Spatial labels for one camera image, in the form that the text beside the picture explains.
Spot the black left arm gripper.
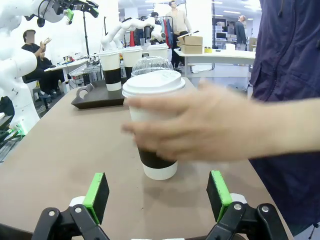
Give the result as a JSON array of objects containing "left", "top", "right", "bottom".
[{"left": 53, "top": 0, "right": 100, "bottom": 26}]

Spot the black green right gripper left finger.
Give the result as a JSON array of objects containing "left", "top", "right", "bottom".
[{"left": 31, "top": 172, "right": 111, "bottom": 240}]

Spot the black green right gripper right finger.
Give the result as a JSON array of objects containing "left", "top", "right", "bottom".
[{"left": 205, "top": 170, "right": 288, "bottom": 240}]

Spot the clear dome-lid iced coffee cup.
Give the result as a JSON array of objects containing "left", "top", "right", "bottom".
[{"left": 130, "top": 56, "right": 175, "bottom": 77}]

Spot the person's left forearm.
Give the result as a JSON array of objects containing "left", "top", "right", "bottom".
[{"left": 247, "top": 96, "right": 320, "bottom": 161}]

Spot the dark grey serving tray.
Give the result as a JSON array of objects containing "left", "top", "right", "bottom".
[{"left": 70, "top": 79, "right": 126, "bottom": 110}]

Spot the person's left hand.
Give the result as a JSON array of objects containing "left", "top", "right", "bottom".
[{"left": 121, "top": 80, "right": 254, "bottom": 164}]

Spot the black tripod stand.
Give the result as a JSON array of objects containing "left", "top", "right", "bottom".
[{"left": 81, "top": 10, "right": 92, "bottom": 60}]

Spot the white office desk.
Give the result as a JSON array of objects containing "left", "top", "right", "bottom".
[{"left": 43, "top": 58, "right": 90, "bottom": 95}]

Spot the seated person in black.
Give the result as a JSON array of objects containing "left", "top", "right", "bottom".
[{"left": 21, "top": 29, "right": 66, "bottom": 99}]

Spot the clothes rack with garments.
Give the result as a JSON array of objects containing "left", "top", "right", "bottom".
[{"left": 129, "top": 15, "right": 176, "bottom": 50}]

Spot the standing figure in beige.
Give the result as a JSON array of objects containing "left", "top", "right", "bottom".
[{"left": 165, "top": 0, "right": 193, "bottom": 71}]

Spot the open cardboard box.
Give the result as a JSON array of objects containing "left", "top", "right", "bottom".
[{"left": 176, "top": 30, "right": 204, "bottom": 46}]

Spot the closed cardboard box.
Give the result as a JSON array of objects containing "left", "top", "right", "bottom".
[{"left": 180, "top": 44, "right": 204, "bottom": 55}]

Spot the black bag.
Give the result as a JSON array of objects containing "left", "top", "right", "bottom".
[{"left": 0, "top": 95, "right": 16, "bottom": 131}]

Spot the white long table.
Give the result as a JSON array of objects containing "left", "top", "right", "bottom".
[{"left": 173, "top": 48, "right": 257, "bottom": 77}]

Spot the person in navy jacket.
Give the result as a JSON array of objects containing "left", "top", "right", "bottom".
[{"left": 248, "top": 0, "right": 320, "bottom": 236}]

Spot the standing person in grey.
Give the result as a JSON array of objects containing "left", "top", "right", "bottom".
[{"left": 234, "top": 15, "right": 248, "bottom": 51}]

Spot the black cable loop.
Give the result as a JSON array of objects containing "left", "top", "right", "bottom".
[{"left": 24, "top": 0, "right": 52, "bottom": 28}]

